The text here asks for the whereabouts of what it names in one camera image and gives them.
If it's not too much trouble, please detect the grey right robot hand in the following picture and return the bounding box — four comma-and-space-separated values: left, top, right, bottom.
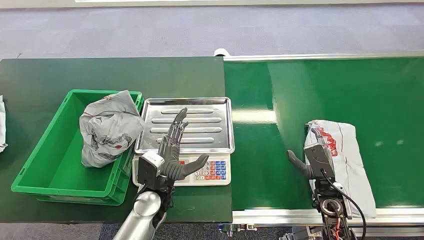
286, 127, 337, 181

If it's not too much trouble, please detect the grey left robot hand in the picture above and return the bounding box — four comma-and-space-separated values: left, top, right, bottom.
157, 107, 210, 191

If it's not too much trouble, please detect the grey red-print mailer package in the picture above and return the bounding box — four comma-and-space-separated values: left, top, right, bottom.
304, 119, 378, 219

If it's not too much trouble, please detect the crumpled grey mailer package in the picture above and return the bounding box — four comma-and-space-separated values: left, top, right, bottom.
79, 90, 146, 169

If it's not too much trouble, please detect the green conveyor belt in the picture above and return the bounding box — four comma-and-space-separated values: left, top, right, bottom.
223, 56, 424, 211

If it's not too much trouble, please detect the white package at table edge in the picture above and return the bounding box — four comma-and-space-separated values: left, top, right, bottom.
0, 95, 8, 154

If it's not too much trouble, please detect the white scale with steel tray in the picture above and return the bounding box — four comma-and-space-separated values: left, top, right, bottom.
131, 96, 235, 187

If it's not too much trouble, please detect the green plastic bin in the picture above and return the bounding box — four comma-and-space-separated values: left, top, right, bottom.
10, 88, 145, 207

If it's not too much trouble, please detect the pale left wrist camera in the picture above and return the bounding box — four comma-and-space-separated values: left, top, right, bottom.
137, 152, 166, 191

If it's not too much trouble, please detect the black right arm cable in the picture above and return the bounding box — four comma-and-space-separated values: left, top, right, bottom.
319, 168, 367, 240

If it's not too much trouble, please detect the aluminium conveyor side rail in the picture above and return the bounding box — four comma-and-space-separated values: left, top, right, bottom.
231, 206, 424, 227
223, 51, 424, 63

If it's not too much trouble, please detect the metal conveyor bracket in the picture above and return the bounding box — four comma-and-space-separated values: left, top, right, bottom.
217, 223, 258, 237

